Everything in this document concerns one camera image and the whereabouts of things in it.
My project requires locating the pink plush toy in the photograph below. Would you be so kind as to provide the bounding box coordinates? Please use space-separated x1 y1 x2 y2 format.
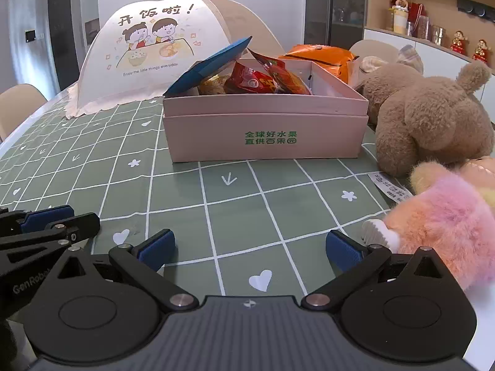
363 160 495 291

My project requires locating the blue snack packet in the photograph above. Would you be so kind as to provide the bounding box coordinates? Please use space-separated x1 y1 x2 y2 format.
162 36 253 97

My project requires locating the pink cardboard box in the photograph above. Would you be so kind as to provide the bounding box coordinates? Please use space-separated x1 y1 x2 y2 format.
162 59 370 163

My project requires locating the beige dining chair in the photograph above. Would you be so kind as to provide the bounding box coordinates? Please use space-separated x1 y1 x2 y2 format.
348 39 401 65
0 84 48 142

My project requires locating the clear glass jar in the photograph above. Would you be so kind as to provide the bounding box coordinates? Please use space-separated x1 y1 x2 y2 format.
415 15 431 40

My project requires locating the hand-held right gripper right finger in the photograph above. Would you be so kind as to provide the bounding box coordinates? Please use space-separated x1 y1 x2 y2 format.
301 229 443 312

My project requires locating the doll figurine on yellow can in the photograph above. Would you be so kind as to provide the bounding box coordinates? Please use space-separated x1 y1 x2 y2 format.
388 0 411 35

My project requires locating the dark doorway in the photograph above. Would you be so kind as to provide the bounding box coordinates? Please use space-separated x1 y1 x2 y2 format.
47 0 80 92

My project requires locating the dark glass cabinet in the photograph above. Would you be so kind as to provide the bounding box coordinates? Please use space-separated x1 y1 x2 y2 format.
305 0 368 49

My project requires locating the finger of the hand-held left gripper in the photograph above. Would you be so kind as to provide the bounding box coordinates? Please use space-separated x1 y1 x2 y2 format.
0 205 75 235
0 212 101 253

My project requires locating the brown teddy bear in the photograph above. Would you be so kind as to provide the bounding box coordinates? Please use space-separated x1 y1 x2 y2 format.
354 60 495 178

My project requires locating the long red snack packet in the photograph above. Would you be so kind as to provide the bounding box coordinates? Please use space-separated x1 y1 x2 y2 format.
224 62 281 94

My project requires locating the black hook rail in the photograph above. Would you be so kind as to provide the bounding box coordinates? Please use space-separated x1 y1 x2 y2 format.
456 0 495 19

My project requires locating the long bread clear packet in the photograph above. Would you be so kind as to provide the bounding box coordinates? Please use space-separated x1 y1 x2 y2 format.
199 73 233 96

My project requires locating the wide red snack packet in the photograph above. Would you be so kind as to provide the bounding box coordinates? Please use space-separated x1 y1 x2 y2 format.
247 47 312 96

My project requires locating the orange snack bag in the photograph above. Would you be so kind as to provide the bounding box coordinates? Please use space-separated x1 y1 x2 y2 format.
278 44 360 88

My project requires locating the white sideboard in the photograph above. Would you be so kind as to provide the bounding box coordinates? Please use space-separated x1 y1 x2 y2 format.
363 27 495 124

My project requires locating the cartoon print mesh food cover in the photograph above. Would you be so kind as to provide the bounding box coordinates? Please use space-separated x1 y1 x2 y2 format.
64 0 287 120

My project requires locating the red gold figurine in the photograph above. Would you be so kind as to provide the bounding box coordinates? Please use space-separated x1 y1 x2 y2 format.
472 39 491 63
450 30 469 55

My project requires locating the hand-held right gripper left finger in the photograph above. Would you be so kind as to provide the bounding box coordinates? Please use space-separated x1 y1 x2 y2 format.
56 229 198 312

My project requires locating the green checked tablecloth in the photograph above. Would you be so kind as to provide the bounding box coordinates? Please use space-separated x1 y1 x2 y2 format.
0 93 411 298

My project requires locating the red gift box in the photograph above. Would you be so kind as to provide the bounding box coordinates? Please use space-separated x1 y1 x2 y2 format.
408 2 428 28

